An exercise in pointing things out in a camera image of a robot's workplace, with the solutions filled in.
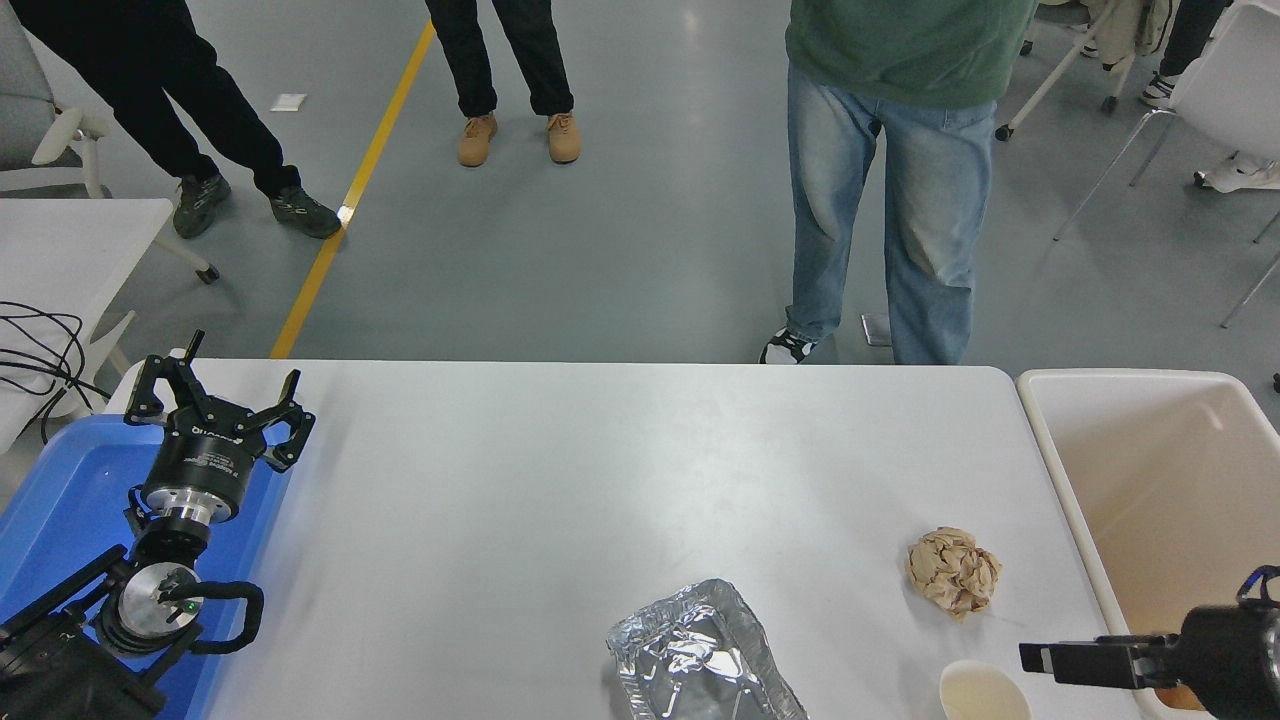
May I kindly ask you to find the large pale plastic bin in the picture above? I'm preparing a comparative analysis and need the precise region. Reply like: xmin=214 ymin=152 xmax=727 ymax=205
xmin=1015 ymin=368 xmax=1280 ymax=720

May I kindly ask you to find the silver foil tray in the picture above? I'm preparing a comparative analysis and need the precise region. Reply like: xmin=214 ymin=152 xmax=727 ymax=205
xmin=605 ymin=578 xmax=809 ymax=720

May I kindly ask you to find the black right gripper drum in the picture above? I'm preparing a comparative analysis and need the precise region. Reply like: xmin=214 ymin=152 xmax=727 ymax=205
xmin=1170 ymin=603 xmax=1273 ymax=720

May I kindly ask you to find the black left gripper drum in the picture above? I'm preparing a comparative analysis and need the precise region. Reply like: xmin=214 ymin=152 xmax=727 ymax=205
xmin=145 ymin=420 xmax=263 ymax=501

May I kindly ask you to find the white paper cup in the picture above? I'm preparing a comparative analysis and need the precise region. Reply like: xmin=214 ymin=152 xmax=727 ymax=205
xmin=938 ymin=660 xmax=1033 ymax=720

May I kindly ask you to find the crumpled tan paper ball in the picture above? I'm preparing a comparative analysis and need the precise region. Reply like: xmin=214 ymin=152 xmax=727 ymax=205
xmin=905 ymin=527 xmax=1003 ymax=623

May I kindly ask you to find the white wheeled chair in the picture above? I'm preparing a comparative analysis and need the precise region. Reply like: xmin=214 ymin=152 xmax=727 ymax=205
xmin=993 ymin=0 xmax=1186 ymax=141

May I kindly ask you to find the white chair base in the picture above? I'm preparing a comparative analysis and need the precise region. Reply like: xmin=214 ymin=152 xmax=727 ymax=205
xmin=1193 ymin=152 xmax=1280 ymax=193

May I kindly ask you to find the person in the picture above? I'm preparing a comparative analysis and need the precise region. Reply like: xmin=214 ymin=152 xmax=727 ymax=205
xmin=424 ymin=0 xmax=583 ymax=168
xmin=757 ymin=0 xmax=1041 ymax=366
xmin=5 ymin=0 xmax=343 ymax=241
xmin=1138 ymin=0 xmax=1233 ymax=110

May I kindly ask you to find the black cable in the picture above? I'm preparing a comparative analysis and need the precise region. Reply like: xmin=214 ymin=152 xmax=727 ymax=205
xmin=0 ymin=302 xmax=113 ymax=446

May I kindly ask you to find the beige garment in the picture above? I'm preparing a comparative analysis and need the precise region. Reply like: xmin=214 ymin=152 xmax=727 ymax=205
xmin=1080 ymin=0 xmax=1171 ymax=61

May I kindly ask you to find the white side table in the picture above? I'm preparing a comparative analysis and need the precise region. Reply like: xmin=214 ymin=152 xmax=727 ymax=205
xmin=0 ymin=198 xmax=219 ymax=451

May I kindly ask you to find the grey white office chair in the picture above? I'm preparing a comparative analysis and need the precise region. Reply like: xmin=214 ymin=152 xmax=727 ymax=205
xmin=0 ymin=0 xmax=111 ymax=199

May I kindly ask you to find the blue plastic tray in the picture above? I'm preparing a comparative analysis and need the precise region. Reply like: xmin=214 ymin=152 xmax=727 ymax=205
xmin=0 ymin=415 xmax=296 ymax=720

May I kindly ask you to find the white chair with metal legs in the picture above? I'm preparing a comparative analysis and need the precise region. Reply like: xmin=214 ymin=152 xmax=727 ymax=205
xmin=1052 ymin=5 xmax=1280 ymax=331

